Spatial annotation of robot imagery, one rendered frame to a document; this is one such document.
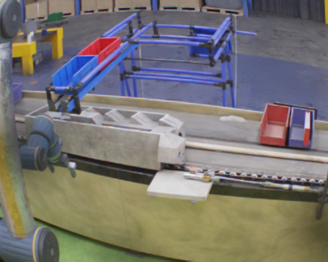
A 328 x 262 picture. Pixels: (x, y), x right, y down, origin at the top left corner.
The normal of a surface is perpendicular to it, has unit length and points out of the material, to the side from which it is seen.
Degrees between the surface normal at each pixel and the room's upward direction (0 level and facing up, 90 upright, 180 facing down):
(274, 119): 88
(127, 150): 80
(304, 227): 90
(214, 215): 90
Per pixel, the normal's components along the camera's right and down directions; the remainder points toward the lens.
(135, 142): -0.36, 0.27
